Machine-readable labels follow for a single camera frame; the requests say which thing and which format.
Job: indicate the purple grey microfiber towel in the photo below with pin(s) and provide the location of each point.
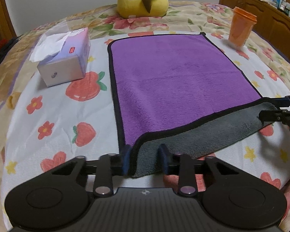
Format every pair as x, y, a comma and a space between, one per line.
180, 90

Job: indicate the wooden sideboard cabinet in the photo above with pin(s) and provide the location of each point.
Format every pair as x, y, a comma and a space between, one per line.
272, 24

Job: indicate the floral bed blanket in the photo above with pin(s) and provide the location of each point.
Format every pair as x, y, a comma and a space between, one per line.
145, 26

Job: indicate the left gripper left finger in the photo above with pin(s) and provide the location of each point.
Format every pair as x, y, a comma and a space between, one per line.
125, 159

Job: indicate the orange plastic lidded cup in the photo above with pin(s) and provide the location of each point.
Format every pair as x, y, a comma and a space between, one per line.
241, 26

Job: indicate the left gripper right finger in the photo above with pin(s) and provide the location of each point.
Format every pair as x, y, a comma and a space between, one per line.
164, 158

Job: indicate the pink tissue box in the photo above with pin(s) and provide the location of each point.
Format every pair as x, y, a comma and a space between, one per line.
62, 57

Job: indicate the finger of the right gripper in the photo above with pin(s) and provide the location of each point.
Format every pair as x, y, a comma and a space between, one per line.
281, 101
275, 116

